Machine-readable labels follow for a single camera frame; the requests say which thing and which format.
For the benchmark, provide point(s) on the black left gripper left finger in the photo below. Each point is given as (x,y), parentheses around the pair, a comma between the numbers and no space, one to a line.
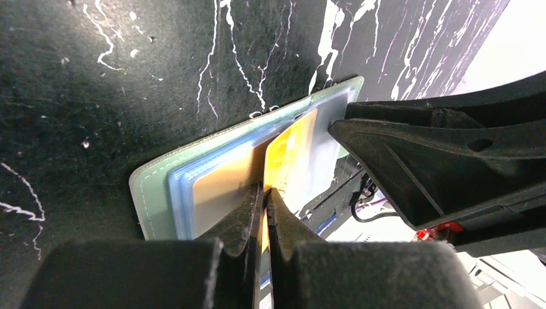
(219,269)

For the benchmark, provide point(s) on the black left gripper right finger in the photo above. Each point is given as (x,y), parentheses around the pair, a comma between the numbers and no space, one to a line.
(309,272)

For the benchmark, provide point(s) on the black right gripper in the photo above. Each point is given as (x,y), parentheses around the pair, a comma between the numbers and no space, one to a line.
(468,169)

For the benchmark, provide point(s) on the orange gold credit card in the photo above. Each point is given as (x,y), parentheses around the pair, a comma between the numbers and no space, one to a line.
(224,185)

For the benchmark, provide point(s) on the mint green card holder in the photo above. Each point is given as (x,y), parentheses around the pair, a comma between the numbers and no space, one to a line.
(162,189)

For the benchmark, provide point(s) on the yellow credit card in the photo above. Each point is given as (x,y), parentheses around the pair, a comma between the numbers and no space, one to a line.
(287,160)

